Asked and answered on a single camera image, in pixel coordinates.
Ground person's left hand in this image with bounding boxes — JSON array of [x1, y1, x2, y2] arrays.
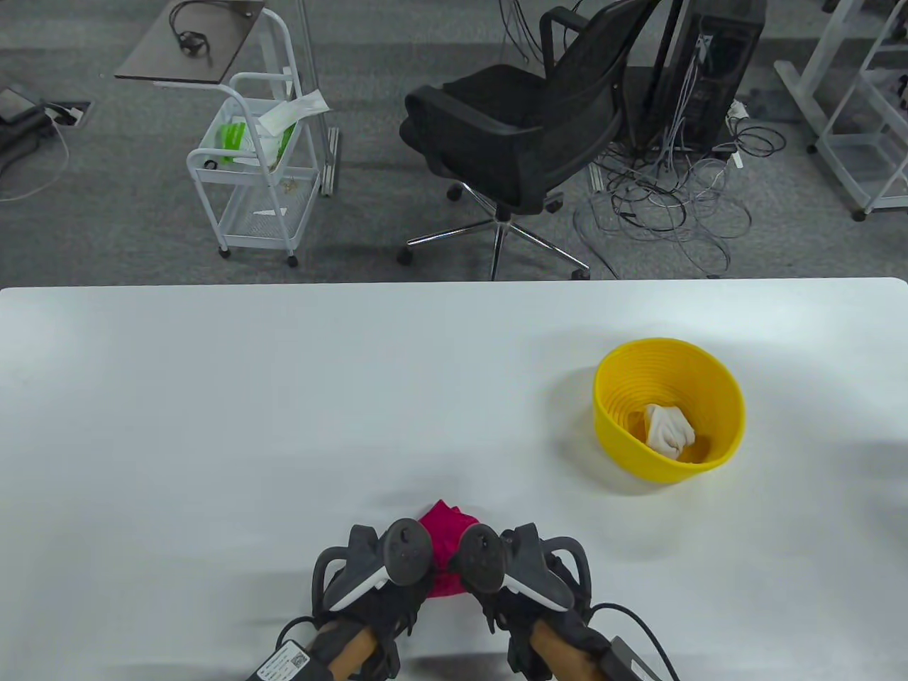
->
[[314, 576, 433, 641]]

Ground person's right hand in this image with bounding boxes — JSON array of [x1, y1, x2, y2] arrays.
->
[[463, 589, 612, 645]]

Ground person's right forearm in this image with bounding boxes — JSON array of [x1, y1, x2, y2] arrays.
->
[[531, 621, 598, 681]]

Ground person's left forearm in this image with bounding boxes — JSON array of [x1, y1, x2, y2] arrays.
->
[[330, 628, 378, 678]]

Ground grey and white controller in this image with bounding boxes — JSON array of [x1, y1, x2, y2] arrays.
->
[[312, 518, 433, 615], [448, 524, 593, 615]]

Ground yellow ribbed basket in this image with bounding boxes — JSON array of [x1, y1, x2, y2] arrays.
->
[[593, 338, 746, 485]]

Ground white rolling cart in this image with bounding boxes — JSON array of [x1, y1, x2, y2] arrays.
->
[[186, 7, 320, 269]]

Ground black office chair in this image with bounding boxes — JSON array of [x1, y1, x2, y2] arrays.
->
[[396, 0, 664, 281]]

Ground green packet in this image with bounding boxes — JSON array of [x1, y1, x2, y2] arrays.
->
[[216, 122, 295, 167]]

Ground white paper sheet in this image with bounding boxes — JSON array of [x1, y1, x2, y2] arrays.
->
[[255, 90, 331, 135]]

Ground white metal rack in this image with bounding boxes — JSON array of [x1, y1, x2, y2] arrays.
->
[[816, 0, 908, 222]]

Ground white power strip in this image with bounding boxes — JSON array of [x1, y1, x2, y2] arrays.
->
[[727, 99, 749, 171]]

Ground floor outlet box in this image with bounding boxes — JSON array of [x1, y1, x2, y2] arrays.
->
[[43, 101, 92, 128]]

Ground black computer tower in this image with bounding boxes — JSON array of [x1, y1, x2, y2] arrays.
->
[[649, 0, 768, 153]]

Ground grey side table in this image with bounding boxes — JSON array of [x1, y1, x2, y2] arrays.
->
[[113, 0, 267, 86]]

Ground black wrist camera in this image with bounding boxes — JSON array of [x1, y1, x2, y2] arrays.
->
[[360, 631, 402, 681], [506, 630, 548, 680]]

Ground black sensor cable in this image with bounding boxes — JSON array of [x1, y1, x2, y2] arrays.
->
[[275, 615, 318, 645], [587, 603, 683, 681]]

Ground tangle of floor cables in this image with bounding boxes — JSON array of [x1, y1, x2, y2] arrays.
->
[[573, 106, 787, 279]]

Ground white floor cable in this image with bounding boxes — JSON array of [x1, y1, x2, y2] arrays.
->
[[0, 117, 70, 205]]

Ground hanging black cables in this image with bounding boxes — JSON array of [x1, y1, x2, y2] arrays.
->
[[497, 0, 550, 68]]

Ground white desk leg frame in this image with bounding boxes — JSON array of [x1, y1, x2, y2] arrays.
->
[[773, 0, 863, 153]]

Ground black headphones with cable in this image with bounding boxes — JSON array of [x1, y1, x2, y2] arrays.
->
[[168, 0, 214, 68]]

